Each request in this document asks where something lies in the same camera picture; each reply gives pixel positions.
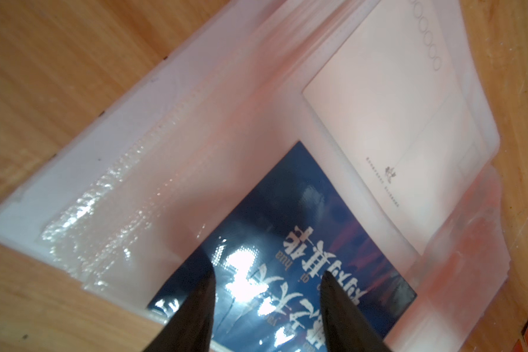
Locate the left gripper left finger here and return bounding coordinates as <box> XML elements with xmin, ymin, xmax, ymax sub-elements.
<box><xmin>144</xmin><ymin>270</ymin><xmax>216</xmax><ymax>352</ymax></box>

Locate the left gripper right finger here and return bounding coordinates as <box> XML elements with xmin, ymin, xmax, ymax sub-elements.
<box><xmin>321</xmin><ymin>271</ymin><xmax>390</xmax><ymax>352</ymax></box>

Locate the blue card white text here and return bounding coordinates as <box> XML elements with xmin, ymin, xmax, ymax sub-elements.
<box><xmin>148</xmin><ymin>143</ymin><xmax>417</xmax><ymax>351</ymax></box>

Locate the white photo album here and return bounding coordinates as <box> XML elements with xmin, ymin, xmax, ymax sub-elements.
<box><xmin>0</xmin><ymin>1</ymin><xmax>510</xmax><ymax>351</ymax></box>

